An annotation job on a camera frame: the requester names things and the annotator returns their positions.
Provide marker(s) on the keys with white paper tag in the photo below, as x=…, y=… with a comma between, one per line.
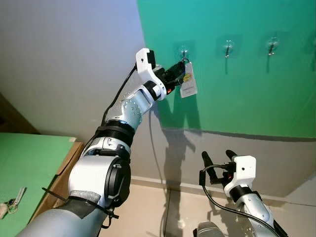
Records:
x=189, y=81

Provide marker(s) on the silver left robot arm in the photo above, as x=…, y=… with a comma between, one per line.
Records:
x=98, y=177

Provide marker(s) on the keys with pale tag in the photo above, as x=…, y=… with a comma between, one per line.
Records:
x=11, y=203

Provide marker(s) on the grey robot leg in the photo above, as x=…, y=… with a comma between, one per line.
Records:
x=211, y=230

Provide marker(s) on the green table mat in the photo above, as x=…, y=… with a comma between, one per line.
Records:
x=24, y=163

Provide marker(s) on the clear adhesive wall hook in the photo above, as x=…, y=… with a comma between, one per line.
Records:
x=271, y=46
x=227, y=48
x=183, y=49

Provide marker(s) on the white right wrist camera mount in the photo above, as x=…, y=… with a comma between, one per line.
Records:
x=243, y=170

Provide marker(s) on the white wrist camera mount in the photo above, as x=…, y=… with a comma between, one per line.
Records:
x=243, y=170
x=146, y=69

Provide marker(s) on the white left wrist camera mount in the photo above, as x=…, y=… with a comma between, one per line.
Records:
x=146, y=69

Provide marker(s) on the green wall board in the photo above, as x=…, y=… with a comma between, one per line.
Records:
x=247, y=84

